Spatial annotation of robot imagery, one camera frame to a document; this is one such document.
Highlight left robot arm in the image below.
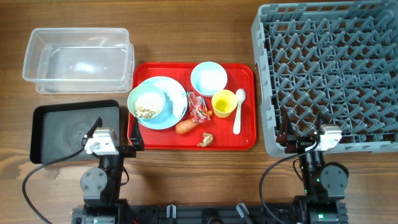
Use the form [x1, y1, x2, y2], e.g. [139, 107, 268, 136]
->
[72, 118, 144, 224]

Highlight white plastic spoon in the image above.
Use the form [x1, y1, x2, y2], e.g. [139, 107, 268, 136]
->
[233, 88, 246, 135]

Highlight orange carrot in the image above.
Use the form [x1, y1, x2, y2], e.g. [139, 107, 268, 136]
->
[175, 118, 200, 134]

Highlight black waste tray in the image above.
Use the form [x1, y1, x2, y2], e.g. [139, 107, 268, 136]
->
[30, 100, 120, 164]

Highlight light blue plate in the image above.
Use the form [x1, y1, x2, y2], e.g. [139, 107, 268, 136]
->
[139, 76, 188, 130]

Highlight clear plastic waste bin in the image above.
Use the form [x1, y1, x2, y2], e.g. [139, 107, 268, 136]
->
[22, 27, 135, 94]

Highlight red candy wrapper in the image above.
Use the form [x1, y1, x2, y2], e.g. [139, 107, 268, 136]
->
[187, 91, 210, 124]

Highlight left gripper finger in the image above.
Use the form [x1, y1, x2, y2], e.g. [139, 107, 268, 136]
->
[129, 118, 145, 151]
[85, 117, 103, 138]

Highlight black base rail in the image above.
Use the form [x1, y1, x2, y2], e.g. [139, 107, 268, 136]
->
[72, 203, 349, 224]

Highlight rice food leftovers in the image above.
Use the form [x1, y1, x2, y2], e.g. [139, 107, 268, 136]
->
[134, 92, 165, 119]

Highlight light blue bowl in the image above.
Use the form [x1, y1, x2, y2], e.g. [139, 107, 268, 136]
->
[190, 62, 228, 97]

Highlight grey dishwasher rack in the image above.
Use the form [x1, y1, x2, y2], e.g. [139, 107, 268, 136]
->
[251, 1, 397, 157]

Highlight yellow plastic cup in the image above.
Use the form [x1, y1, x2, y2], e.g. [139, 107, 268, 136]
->
[211, 90, 238, 118]

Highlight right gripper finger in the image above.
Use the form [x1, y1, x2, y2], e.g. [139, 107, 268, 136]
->
[316, 112, 327, 132]
[275, 111, 295, 146]

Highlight ginger root piece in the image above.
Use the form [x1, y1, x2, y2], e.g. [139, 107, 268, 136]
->
[198, 133, 213, 147]

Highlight green bowl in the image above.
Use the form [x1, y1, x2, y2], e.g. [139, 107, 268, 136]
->
[127, 84, 165, 119]

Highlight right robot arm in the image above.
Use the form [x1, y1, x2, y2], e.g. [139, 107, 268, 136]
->
[276, 111, 349, 223]

